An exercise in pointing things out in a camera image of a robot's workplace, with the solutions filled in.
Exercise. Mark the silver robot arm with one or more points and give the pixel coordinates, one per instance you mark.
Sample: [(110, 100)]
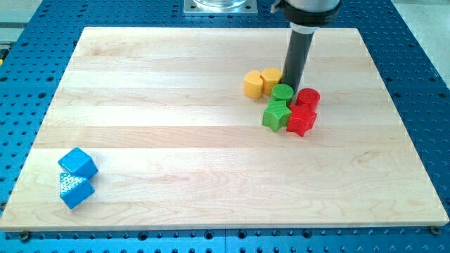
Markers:
[(308, 13)]

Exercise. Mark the yellow heart block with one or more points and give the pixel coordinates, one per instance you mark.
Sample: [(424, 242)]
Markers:
[(253, 84)]

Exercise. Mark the green star block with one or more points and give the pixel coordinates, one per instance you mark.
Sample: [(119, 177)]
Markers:
[(276, 115)]

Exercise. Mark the light wooden board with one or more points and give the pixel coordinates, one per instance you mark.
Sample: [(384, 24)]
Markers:
[(177, 144)]

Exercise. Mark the green cylinder block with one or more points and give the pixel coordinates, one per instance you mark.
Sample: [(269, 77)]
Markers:
[(282, 92)]

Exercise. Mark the yellow hexagon block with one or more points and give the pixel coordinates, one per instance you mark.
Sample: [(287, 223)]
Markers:
[(271, 76)]

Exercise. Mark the red star block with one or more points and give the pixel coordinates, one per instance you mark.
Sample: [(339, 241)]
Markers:
[(301, 120)]

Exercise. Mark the red cylinder block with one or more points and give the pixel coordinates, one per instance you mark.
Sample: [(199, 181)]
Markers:
[(309, 97)]

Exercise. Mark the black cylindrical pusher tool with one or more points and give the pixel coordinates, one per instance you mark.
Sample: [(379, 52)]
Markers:
[(298, 49)]

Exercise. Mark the blue cube block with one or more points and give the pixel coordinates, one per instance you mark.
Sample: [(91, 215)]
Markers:
[(78, 163)]

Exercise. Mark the blue triangle block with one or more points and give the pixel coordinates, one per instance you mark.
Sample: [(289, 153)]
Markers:
[(74, 189)]

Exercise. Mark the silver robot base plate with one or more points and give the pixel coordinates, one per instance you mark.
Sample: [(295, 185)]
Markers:
[(199, 7)]

